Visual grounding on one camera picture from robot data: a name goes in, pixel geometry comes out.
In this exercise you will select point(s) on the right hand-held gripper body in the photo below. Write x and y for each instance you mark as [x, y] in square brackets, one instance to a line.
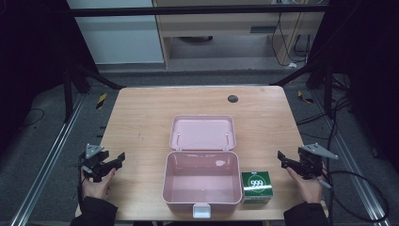
[312, 166]

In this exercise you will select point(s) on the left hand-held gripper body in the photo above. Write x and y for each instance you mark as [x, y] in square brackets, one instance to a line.
[94, 161]

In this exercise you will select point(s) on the person's right hand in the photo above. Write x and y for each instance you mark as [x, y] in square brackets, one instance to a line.
[309, 190]

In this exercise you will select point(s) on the person's left hand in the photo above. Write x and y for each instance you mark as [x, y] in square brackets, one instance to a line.
[95, 188]

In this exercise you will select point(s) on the green and white carton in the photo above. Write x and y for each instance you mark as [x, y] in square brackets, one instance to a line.
[256, 186]

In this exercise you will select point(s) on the yellow and black tape strip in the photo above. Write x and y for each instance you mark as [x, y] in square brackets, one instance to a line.
[305, 98]
[101, 100]

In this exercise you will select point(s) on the black metal stand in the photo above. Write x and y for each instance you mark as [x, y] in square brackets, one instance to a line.
[68, 94]
[327, 91]

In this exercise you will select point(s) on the dark round table grommet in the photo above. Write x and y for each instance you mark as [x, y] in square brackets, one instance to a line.
[232, 99]

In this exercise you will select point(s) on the pink plastic box with lid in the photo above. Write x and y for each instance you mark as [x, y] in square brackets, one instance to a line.
[202, 179]

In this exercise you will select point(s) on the white plug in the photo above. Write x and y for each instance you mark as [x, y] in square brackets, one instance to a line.
[292, 65]

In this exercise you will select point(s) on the white cabinet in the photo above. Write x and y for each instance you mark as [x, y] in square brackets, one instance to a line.
[119, 34]

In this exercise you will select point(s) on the light wooden desk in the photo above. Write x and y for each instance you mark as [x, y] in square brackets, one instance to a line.
[219, 23]

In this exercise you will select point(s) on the aluminium floor rail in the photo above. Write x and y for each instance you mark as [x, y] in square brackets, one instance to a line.
[354, 175]
[47, 163]

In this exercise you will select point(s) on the black horizontal frame bar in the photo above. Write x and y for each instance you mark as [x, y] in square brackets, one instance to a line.
[194, 10]

